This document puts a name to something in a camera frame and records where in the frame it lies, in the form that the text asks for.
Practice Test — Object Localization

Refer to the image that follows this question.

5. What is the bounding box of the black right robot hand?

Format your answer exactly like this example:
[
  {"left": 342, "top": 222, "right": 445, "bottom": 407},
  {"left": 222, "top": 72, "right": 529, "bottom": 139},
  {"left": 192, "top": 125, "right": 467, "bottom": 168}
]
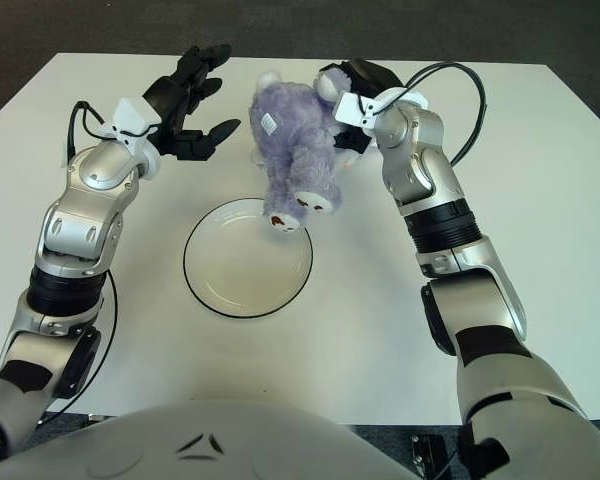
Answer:
[{"left": 319, "top": 58, "right": 404, "bottom": 156}]

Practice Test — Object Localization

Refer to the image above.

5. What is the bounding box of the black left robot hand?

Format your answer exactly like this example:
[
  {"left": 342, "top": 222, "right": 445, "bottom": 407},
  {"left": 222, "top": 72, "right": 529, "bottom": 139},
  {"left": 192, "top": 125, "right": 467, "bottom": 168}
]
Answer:
[{"left": 142, "top": 43, "right": 242, "bottom": 162}]

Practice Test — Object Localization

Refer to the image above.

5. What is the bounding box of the purple plush bunny doll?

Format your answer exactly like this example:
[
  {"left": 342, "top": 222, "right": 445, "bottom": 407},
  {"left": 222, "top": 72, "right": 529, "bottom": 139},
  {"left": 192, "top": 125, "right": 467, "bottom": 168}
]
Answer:
[{"left": 249, "top": 68, "right": 361, "bottom": 235}]

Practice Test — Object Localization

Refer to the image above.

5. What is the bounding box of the white plate with black rim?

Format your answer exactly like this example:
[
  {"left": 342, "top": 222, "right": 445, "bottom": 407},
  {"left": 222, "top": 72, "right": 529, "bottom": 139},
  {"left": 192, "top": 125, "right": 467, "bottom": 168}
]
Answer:
[{"left": 183, "top": 198, "right": 314, "bottom": 320}]

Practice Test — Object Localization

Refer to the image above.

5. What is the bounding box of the white right wrist connector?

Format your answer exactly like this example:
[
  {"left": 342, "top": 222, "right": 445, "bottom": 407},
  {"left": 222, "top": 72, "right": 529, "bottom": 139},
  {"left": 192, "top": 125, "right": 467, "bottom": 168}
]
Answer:
[{"left": 333, "top": 92, "right": 381, "bottom": 136}]

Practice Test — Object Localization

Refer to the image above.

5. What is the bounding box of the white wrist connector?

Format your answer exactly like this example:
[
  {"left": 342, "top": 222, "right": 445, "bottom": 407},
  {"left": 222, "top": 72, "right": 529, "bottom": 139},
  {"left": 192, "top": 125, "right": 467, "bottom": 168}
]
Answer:
[
  {"left": 333, "top": 92, "right": 381, "bottom": 136},
  {"left": 112, "top": 97, "right": 162, "bottom": 151}
]

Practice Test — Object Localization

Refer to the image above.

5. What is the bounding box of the white left wrist connector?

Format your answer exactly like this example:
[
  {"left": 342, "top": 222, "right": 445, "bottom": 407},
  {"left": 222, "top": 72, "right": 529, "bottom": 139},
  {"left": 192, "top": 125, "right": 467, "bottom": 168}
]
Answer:
[{"left": 112, "top": 97, "right": 162, "bottom": 151}]

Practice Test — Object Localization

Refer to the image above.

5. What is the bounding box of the grey robot torso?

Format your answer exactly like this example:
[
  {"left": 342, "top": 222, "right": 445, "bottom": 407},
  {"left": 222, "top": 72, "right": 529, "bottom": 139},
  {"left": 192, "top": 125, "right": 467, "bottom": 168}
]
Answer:
[{"left": 0, "top": 399, "right": 421, "bottom": 480}]

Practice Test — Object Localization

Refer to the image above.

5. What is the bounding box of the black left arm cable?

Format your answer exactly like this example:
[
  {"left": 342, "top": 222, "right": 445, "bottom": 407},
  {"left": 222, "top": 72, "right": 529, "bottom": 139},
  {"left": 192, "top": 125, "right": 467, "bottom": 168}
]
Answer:
[{"left": 62, "top": 99, "right": 119, "bottom": 426}]

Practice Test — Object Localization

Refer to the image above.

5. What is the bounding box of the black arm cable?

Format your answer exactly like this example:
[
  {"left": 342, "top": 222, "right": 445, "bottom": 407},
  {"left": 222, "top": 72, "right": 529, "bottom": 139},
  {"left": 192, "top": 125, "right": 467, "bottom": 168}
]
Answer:
[
  {"left": 404, "top": 60, "right": 490, "bottom": 166},
  {"left": 62, "top": 99, "right": 119, "bottom": 426}
]

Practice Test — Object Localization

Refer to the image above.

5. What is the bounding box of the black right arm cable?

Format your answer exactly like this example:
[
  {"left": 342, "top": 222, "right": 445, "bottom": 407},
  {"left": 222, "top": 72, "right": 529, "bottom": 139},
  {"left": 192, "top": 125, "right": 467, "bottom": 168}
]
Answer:
[{"left": 404, "top": 60, "right": 490, "bottom": 166}]

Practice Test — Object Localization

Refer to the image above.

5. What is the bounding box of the black metal bracket with screws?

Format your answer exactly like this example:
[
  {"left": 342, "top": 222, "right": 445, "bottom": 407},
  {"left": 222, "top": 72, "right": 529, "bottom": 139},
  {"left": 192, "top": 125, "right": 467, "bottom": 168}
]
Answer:
[{"left": 410, "top": 433, "right": 456, "bottom": 480}]

